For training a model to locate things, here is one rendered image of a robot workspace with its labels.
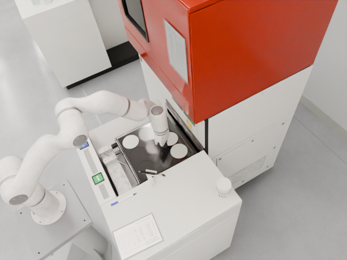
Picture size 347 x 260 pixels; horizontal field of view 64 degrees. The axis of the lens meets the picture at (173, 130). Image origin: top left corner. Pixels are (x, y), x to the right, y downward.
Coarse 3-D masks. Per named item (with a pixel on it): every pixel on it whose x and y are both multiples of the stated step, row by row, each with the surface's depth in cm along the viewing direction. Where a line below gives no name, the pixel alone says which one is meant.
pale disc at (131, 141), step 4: (128, 136) 173; (132, 136) 173; (136, 136) 173; (124, 140) 172; (128, 140) 172; (132, 140) 171; (136, 140) 171; (124, 144) 170; (128, 144) 170; (132, 144) 169; (136, 144) 169; (128, 148) 168
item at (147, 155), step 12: (168, 120) 178; (132, 132) 175; (144, 132) 174; (120, 144) 170; (144, 144) 169; (132, 156) 165; (144, 156) 164; (156, 156) 163; (168, 156) 162; (144, 168) 159; (156, 168) 158; (144, 180) 155
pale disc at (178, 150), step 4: (176, 144) 166; (180, 144) 166; (172, 148) 165; (176, 148) 165; (180, 148) 165; (184, 148) 164; (172, 152) 164; (176, 152) 163; (180, 152) 163; (184, 152) 163; (176, 156) 162; (180, 156) 161
